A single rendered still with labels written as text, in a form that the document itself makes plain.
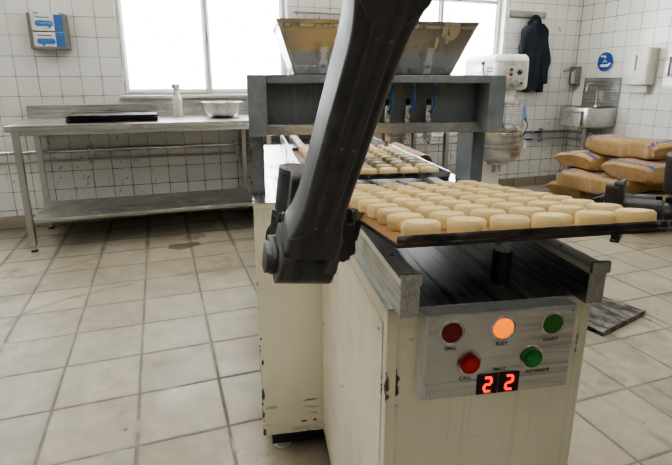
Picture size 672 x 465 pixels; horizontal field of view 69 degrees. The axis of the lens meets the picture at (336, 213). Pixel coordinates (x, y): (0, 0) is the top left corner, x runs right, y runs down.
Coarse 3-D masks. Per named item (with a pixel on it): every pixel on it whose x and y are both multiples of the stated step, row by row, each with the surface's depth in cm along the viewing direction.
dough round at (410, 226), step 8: (408, 224) 61; (416, 224) 60; (424, 224) 60; (432, 224) 60; (440, 224) 61; (408, 232) 60; (416, 232) 60; (424, 232) 60; (432, 232) 60; (440, 232) 61
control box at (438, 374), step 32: (448, 320) 70; (480, 320) 71; (512, 320) 72; (544, 320) 73; (448, 352) 72; (480, 352) 73; (512, 352) 74; (544, 352) 75; (416, 384) 75; (448, 384) 73; (480, 384) 74; (544, 384) 76
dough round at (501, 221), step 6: (492, 216) 65; (498, 216) 65; (504, 216) 64; (510, 216) 64; (516, 216) 64; (522, 216) 64; (492, 222) 64; (498, 222) 63; (504, 222) 62; (510, 222) 62; (516, 222) 62; (522, 222) 62; (528, 222) 63; (492, 228) 64; (498, 228) 63; (504, 228) 62; (510, 228) 62; (516, 228) 62; (522, 228) 62
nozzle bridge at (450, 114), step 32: (256, 96) 127; (288, 96) 137; (320, 96) 138; (416, 96) 143; (448, 96) 145; (480, 96) 143; (256, 128) 129; (288, 128) 134; (384, 128) 139; (416, 128) 140; (448, 128) 142; (480, 128) 144; (256, 160) 142; (480, 160) 154; (256, 192) 144
